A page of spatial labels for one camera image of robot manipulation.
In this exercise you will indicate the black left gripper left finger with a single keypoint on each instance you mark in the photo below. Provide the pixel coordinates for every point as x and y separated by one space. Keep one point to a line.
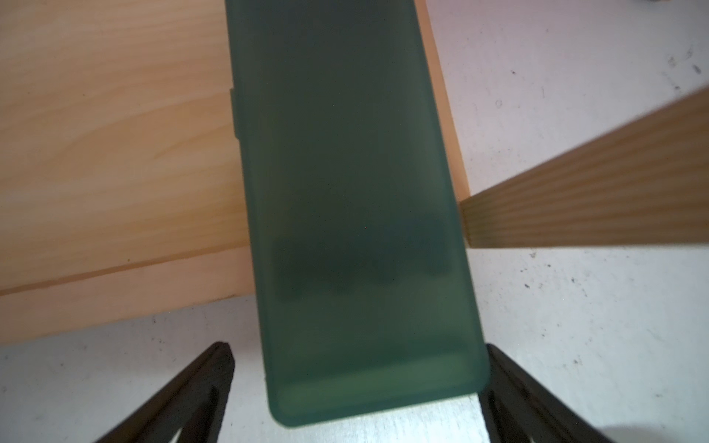
189 408

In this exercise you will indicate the wooden shelf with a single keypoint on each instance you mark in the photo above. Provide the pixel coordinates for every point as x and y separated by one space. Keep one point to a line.
121 186

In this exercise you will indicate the dark green pencil case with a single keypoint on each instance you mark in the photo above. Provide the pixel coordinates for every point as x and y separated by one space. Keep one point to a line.
365 297

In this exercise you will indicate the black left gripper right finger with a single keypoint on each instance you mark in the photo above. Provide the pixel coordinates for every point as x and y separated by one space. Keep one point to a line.
517 408

